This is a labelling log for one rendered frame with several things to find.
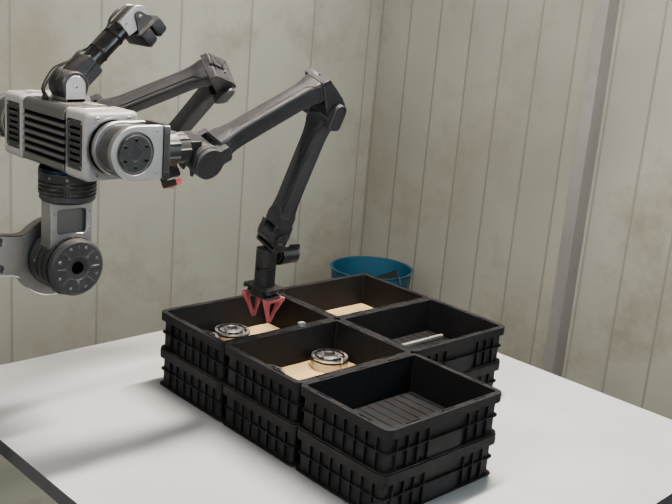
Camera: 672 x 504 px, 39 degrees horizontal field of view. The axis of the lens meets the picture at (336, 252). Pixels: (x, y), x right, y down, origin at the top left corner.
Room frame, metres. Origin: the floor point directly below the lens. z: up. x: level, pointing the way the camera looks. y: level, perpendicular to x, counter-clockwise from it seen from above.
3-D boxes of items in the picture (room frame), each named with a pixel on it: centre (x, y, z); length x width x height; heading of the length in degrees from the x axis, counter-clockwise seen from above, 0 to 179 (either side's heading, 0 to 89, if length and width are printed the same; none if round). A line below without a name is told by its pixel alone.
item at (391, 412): (2.08, -0.19, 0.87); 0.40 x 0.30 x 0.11; 134
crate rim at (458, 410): (2.08, -0.19, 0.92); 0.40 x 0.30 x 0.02; 134
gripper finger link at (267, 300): (2.46, 0.18, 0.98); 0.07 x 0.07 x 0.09; 48
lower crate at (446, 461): (2.08, -0.19, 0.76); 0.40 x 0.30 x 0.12; 134
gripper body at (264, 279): (2.47, 0.19, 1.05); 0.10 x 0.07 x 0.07; 48
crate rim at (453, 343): (2.58, -0.27, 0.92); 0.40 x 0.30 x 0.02; 134
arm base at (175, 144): (2.11, 0.40, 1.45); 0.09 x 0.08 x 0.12; 45
